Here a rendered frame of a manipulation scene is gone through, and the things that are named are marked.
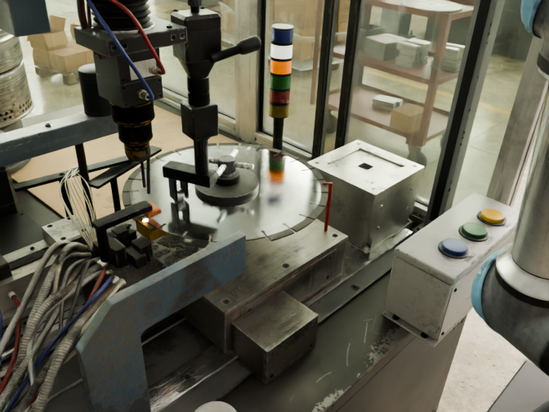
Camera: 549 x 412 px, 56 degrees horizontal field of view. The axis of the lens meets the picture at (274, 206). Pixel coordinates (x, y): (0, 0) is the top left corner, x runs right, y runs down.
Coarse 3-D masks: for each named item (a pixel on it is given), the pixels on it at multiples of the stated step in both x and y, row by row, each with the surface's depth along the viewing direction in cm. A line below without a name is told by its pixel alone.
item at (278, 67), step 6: (270, 60) 107; (276, 60) 105; (282, 60) 105; (288, 60) 106; (270, 66) 107; (276, 66) 106; (282, 66) 106; (288, 66) 106; (270, 72) 108; (276, 72) 106; (282, 72) 106; (288, 72) 107
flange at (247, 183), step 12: (216, 168) 93; (240, 168) 93; (228, 180) 87; (240, 180) 89; (252, 180) 90; (204, 192) 86; (216, 192) 86; (228, 192) 86; (240, 192) 86; (252, 192) 87
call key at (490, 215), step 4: (488, 208) 95; (492, 208) 95; (484, 212) 94; (488, 212) 94; (492, 212) 94; (496, 212) 94; (500, 212) 94; (480, 216) 94; (484, 216) 92; (488, 216) 92; (492, 216) 92; (496, 216) 92; (500, 216) 93; (488, 220) 92; (492, 220) 92; (496, 220) 92; (500, 220) 92
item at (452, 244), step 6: (444, 240) 85; (450, 240) 85; (456, 240) 85; (444, 246) 84; (450, 246) 84; (456, 246) 84; (462, 246) 84; (450, 252) 83; (456, 252) 83; (462, 252) 83
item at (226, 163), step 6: (234, 150) 90; (222, 156) 87; (228, 156) 87; (234, 156) 90; (210, 162) 88; (216, 162) 87; (222, 162) 86; (228, 162) 86; (234, 162) 87; (240, 162) 87; (222, 168) 85; (228, 168) 86; (234, 168) 87; (246, 168) 86; (252, 168) 86; (222, 174) 87; (228, 174) 87
